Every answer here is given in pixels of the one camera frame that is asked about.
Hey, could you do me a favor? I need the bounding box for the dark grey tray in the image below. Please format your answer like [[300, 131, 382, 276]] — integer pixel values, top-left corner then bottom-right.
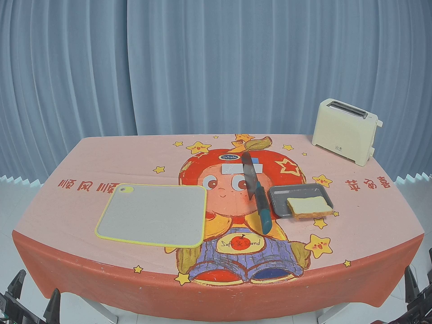
[[268, 183, 335, 219]]

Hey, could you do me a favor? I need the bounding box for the blue curtain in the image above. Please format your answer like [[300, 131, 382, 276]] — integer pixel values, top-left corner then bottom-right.
[[0, 0, 138, 185], [127, 0, 432, 183]]

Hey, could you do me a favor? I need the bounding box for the slice of bread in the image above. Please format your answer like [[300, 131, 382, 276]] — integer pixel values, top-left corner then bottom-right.
[[286, 196, 333, 219]]

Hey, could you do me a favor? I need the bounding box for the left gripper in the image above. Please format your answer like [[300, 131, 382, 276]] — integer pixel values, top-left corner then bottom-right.
[[0, 269, 61, 324]]

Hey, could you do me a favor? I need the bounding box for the knife with blue-green handle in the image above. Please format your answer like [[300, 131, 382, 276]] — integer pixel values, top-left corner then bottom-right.
[[241, 152, 272, 235]]

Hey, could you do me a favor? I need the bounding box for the cream toaster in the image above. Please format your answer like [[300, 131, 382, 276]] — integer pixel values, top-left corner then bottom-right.
[[311, 98, 383, 167]]

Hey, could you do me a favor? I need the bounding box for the cutting board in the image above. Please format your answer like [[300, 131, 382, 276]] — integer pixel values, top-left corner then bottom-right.
[[94, 183, 207, 248]]

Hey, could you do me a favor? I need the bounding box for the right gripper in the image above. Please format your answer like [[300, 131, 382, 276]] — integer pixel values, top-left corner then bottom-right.
[[398, 248, 432, 324]]

